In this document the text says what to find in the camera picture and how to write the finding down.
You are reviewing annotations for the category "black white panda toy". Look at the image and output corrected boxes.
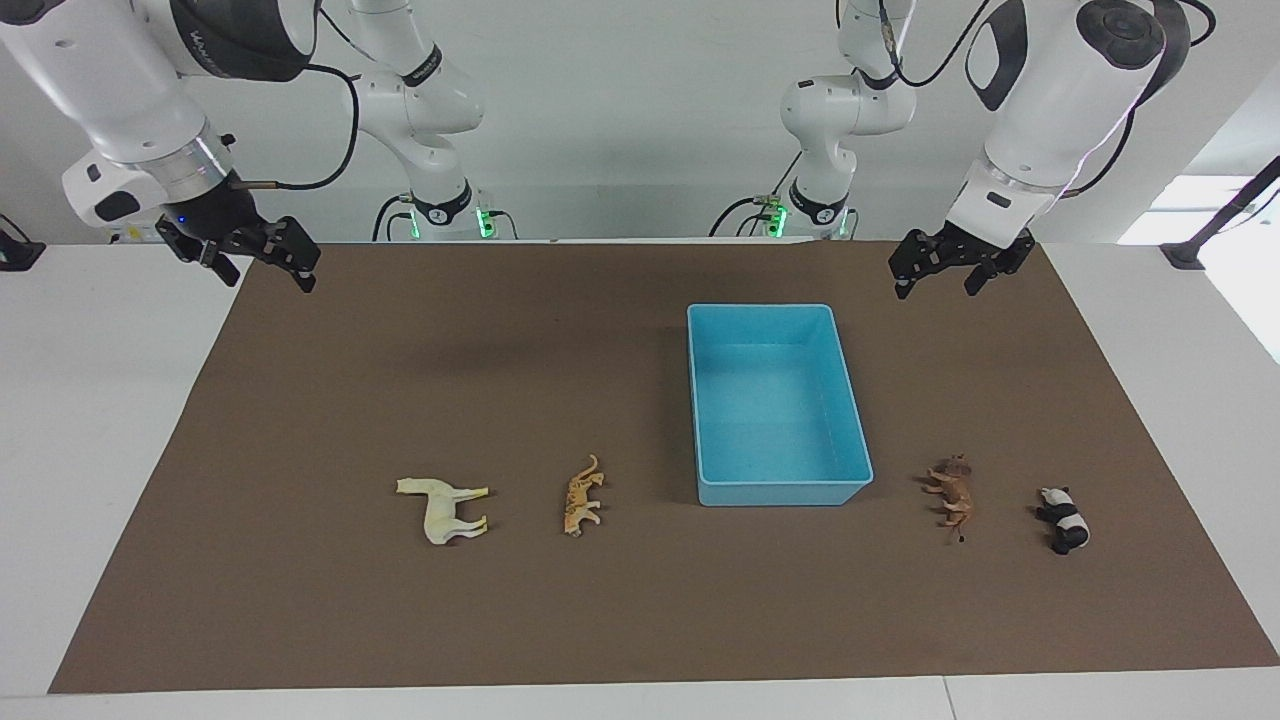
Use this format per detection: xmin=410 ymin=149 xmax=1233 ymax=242
xmin=1035 ymin=486 xmax=1092 ymax=556

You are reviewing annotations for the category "cream horse toy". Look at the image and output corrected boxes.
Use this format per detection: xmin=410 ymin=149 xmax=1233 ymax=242
xmin=395 ymin=476 xmax=492 ymax=546

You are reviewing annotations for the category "light blue storage box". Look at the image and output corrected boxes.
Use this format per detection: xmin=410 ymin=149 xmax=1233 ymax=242
xmin=686 ymin=303 xmax=875 ymax=508

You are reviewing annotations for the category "black table clamp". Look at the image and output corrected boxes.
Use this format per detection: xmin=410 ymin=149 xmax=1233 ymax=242
xmin=0 ymin=213 xmax=47 ymax=273

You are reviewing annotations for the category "black clamp stand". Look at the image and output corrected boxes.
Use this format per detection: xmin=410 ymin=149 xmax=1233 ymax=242
xmin=1160 ymin=155 xmax=1280 ymax=271

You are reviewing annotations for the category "brown table mat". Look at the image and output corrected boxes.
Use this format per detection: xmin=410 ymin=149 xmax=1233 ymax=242
xmin=48 ymin=240 xmax=1280 ymax=695

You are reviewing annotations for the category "black base cable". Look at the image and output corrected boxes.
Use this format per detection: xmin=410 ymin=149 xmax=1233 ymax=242
xmin=708 ymin=150 xmax=803 ymax=239
xmin=372 ymin=193 xmax=415 ymax=243

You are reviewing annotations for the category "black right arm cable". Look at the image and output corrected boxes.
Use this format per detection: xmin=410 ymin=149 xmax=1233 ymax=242
xmin=238 ymin=0 xmax=403 ymax=192

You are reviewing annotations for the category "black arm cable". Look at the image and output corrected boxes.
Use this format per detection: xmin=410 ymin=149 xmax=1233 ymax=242
xmin=878 ymin=0 xmax=1218 ymax=199
xmin=238 ymin=0 xmax=403 ymax=192

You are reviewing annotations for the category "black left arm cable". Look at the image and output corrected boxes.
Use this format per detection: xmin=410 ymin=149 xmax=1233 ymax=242
xmin=878 ymin=0 xmax=1218 ymax=199

